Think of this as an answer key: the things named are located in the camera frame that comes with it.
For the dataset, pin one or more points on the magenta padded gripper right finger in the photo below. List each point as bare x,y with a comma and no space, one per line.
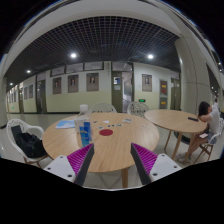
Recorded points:
152,166

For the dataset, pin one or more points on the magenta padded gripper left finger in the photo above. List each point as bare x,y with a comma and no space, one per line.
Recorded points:
73,167

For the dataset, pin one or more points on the clear plastic water bottle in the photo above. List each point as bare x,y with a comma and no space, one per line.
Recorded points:
83,125

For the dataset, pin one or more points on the red round coaster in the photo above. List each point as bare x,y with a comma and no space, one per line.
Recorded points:
106,132

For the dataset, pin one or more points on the black backpack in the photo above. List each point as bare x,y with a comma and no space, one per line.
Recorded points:
30,144

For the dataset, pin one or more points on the round wooden table near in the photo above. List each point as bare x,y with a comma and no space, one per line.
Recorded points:
111,153

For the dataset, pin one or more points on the round wooden table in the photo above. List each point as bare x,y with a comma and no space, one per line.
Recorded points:
175,121
111,153

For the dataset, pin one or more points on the round wooden table far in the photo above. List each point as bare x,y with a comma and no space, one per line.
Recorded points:
175,121

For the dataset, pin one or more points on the white chair with bag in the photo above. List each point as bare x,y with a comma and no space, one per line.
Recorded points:
36,130

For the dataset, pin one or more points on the white lattice chair right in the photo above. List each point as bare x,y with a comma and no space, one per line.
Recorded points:
137,109

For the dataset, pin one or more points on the white lattice chair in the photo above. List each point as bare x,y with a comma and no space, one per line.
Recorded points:
103,108
137,109

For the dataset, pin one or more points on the white chair under person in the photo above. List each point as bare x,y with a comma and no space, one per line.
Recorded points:
207,148

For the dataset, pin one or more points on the black phone on table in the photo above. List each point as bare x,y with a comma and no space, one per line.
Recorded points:
193,119

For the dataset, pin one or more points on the white lattice chair middle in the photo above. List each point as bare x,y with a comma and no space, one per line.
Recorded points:
103,108

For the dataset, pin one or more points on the framed portrait poster right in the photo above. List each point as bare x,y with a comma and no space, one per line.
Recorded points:
146,83

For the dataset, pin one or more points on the framed portrait poster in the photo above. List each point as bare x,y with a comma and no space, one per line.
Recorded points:
72,83
146,83
92,81

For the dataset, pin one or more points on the framed portrait poster left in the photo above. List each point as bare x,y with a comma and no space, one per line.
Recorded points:
72,83

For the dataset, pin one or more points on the framed portrait poster centre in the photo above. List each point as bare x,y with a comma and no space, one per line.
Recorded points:
92,81

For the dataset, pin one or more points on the green door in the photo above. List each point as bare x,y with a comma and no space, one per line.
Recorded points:
117,90

